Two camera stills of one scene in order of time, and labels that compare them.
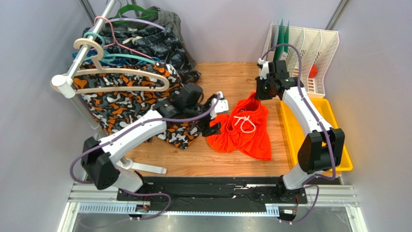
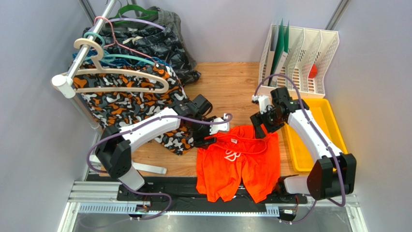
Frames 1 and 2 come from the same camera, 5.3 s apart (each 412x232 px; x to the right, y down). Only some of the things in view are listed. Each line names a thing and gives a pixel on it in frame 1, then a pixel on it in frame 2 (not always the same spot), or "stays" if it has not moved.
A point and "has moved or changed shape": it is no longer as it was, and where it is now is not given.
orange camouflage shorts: (112, 91) stays
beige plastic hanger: (98, 55) stays
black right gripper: (263, 93) to (259, 121)
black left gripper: (207, 131) to (199, 141)
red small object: (313, 72) stays
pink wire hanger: (115, 42) stays
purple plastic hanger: (131, 20) stays
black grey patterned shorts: (142, 41) stays
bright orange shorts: (244, 129) has moved or changed shape
